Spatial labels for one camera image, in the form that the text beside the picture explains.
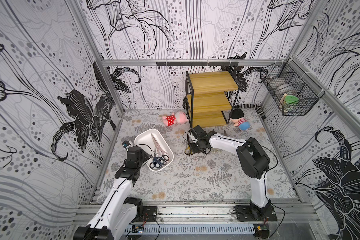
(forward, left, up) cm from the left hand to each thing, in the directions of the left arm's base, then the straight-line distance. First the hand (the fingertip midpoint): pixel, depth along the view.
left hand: (145, 153), depth 85 cm
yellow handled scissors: (+7, -25, -9) cm, 27 cm away
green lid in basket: (+23, -80, +25) cm, 87 cm away
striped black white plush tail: (+47, -81, -6) cm, 94 cm away
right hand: (+11, -30, -9) cm, 33 cm away
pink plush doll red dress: (+31, -19, -3) cm, 37 cm away
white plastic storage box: (+8, +2, +1) cm, 9 cm away
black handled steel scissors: (+22, -52, -8) cm, 57 cm away
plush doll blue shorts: (+32, -59, -1) cm, 68 cm away
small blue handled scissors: (-3, -7, -5) cm, 9 cm away
